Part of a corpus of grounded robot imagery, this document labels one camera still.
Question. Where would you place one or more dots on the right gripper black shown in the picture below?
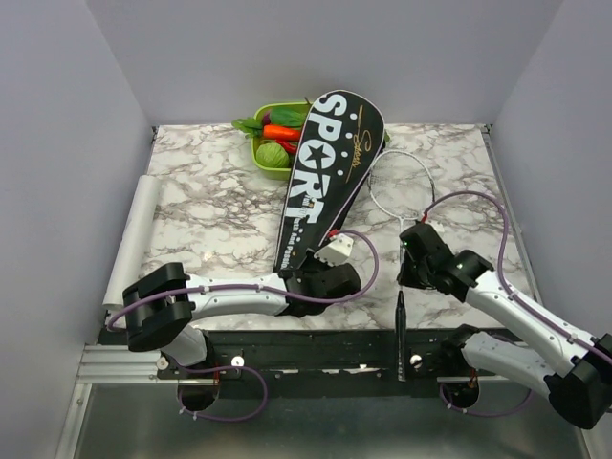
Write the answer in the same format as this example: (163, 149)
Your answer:
(404, 276)

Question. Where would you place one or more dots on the black racket cover bag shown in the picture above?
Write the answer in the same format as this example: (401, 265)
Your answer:
(342, 136)

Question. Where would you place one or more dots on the white shuttlecock tube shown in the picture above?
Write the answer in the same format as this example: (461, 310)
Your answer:
(134, 242)

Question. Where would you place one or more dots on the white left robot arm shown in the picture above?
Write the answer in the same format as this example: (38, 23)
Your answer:
(169, 299)

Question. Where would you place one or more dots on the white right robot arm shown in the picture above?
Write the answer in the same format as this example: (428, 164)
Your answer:
(568, 366)

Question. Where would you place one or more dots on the red toy chili pepper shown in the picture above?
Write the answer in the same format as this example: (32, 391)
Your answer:
(289, 147)

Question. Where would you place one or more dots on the green toy cabbage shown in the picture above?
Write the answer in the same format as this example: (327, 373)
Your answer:
(272, 155)

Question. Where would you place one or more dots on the green plastic basket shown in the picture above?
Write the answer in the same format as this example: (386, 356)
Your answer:
(275, 173)

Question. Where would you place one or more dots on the orange toy carrot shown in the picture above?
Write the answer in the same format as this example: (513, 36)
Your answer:
(280, 133)

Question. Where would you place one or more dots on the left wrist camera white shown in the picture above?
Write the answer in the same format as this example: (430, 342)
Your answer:
(336, 251)

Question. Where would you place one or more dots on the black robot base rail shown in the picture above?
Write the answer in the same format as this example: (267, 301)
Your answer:
(329, 364)

